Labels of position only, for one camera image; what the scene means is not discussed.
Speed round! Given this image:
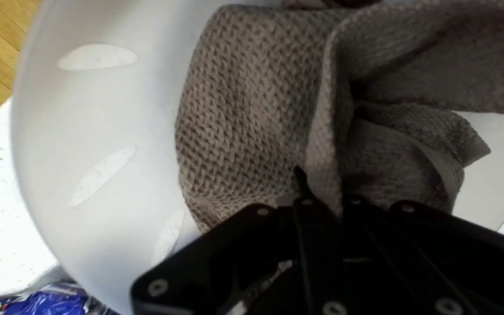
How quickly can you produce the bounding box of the blue snack bag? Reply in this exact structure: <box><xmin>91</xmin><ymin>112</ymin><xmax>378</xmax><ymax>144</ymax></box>
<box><xmin>0</xmin><ymin>282</ymin><xmax>119</xmax><ymax>315</ymax></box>

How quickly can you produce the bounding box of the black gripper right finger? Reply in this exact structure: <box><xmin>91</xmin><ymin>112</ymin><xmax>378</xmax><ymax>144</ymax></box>
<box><xmin>343</xmin><ymin>196</ymin><xmax>474</xmax><ymax>315</ymax></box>

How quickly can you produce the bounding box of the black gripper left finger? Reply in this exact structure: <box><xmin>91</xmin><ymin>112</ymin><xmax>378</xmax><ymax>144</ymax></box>
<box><xmin>292</xmin><ymin>166</ymin><xmax>346</xmax><ymax>315</ymax></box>

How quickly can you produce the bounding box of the brown waffle cloth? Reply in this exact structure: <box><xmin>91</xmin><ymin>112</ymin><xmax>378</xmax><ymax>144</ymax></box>
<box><xmin>175</xmin><ymin>0</ymin><xmax>504</xmax><ymax>229</ymax></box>

